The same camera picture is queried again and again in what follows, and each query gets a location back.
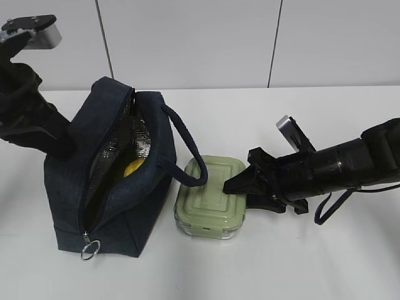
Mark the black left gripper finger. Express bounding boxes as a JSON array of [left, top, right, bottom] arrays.
[[12, 102, 76, 159]]

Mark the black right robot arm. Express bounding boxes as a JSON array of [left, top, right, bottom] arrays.
[[223, 116, 399, 224]]

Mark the green lid glass container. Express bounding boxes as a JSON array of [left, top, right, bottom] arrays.
[[174, 155, 246, 239]]

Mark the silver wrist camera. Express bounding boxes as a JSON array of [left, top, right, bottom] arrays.
[[1, 14, 62, 49], [276, 115, 316, 153]]

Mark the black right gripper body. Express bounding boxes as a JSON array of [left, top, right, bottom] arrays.
[[247, 147, 315, 215]]

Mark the dark blue lunch bag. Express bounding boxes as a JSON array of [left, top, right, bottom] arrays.
[[44, 77, 208, 260]]

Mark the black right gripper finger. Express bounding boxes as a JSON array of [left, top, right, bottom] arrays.
[[223, 166, 258, 194], [246, 194, 286, 214]]

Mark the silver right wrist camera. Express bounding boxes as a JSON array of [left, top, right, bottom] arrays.
[[276, 115, 316, 153]]

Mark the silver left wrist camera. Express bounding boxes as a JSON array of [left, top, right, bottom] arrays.
[[1, 14, 62, 49]]

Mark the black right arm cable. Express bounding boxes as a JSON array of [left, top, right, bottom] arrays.
[[314, 182, 400, 225]]

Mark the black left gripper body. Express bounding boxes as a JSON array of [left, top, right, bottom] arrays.
[[1, 34, 50, 147]]

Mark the green cucumber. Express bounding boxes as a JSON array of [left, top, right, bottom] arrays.
[[113, 116, 138, 183]]

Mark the yellow pear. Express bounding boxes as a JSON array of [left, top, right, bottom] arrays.
[[123, 158, 145, 177]]

